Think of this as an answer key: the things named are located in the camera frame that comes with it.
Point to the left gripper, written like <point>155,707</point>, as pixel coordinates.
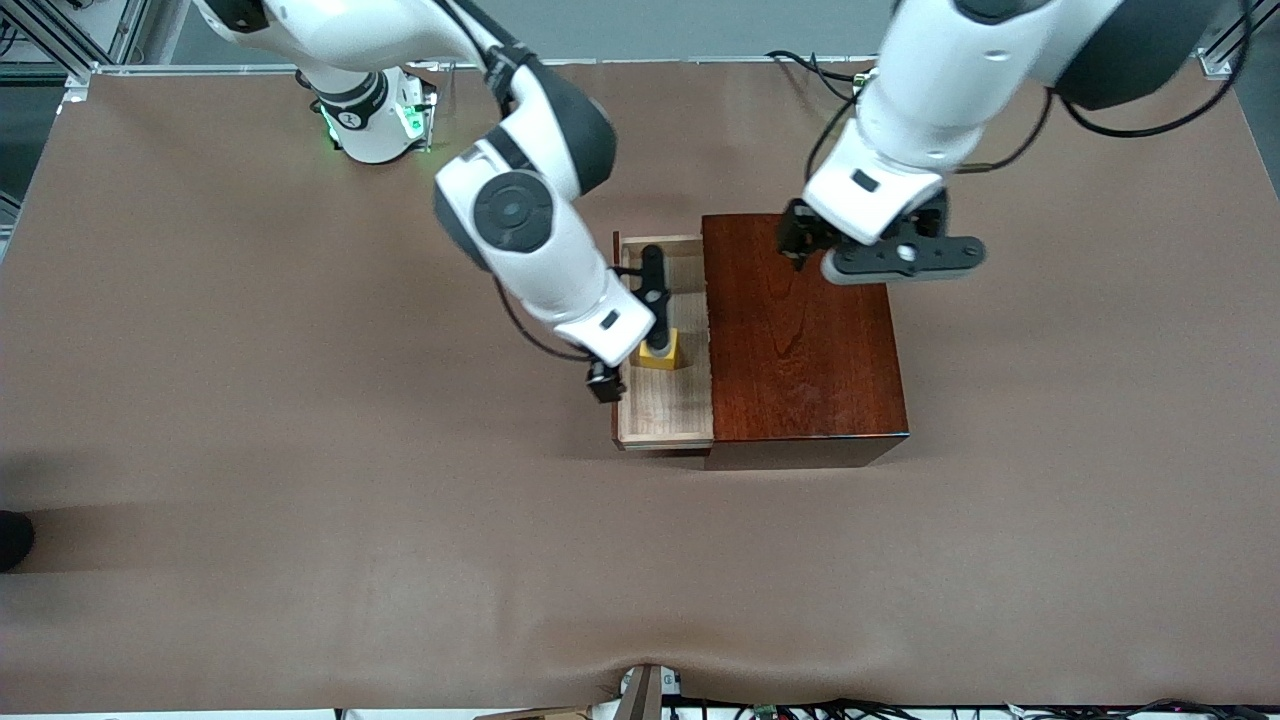
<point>795,232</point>

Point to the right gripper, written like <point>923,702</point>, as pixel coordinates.
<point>603,379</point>

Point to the yellow block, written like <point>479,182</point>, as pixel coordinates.
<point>660,362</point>

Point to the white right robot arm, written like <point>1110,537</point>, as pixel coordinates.
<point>520,215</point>

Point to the dark red-brown wooden cabinet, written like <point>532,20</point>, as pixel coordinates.
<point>800,370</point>

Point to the black round object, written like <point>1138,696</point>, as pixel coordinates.
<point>12,540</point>

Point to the aluminium table frame rail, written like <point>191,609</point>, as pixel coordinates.
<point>650,61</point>

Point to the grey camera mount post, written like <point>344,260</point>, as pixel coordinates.
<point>640,695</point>

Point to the aluminium profile post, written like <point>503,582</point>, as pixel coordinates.
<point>128,35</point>
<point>1235,35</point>

